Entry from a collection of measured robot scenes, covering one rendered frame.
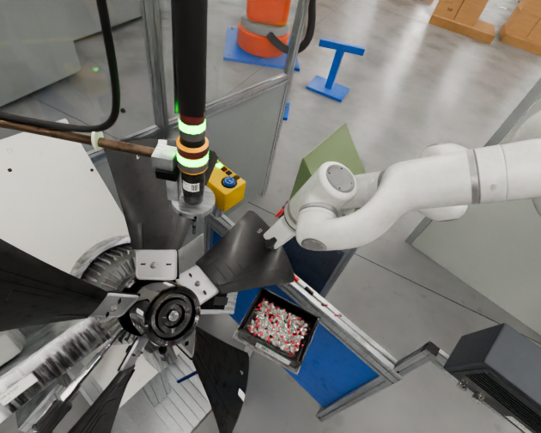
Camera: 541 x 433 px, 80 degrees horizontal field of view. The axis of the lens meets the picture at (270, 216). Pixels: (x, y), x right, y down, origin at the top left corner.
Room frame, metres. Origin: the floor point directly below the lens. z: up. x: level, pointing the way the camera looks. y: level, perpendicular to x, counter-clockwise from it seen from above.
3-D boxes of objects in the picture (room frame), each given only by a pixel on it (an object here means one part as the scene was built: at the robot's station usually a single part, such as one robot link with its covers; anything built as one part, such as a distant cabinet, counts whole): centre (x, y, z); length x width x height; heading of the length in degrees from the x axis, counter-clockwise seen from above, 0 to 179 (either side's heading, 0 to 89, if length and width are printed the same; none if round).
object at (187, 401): (0.33, 0.37, 0.04); 0.62 x 0.46 x 0.08; 60
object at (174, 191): (0.34, 0.14, 1.49); 0.09 x 0.07 x 0.10; 95
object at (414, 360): (0.39, -0.51, 0.96); 0.03 x 0.03 x 0.20; 60
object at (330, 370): (0.60, -0.14, 0.45); 0.82 x 0.01 x 0.66; 60
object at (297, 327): (0.43, -0.12, 0.84); 0.19 x 0.14 x 0.04; 76
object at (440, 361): (0.34, -0.60, 1.04); 0.24 x 0.03 x 0.03; 60
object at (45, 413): (0.05, 0.31, 1.08); 0.07 x 0.04 x 0.06; 161
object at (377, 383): (0.39, -0.51, 0.39); 0.04 x 0.04 x 0.78; 60
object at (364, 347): (0.60, -0.14, 0.82); 0.90 x 0.04 x 0.08; 60
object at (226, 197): (0.80, 0.20, 1.02); 0.16 x 0.10 x 0.11; 60
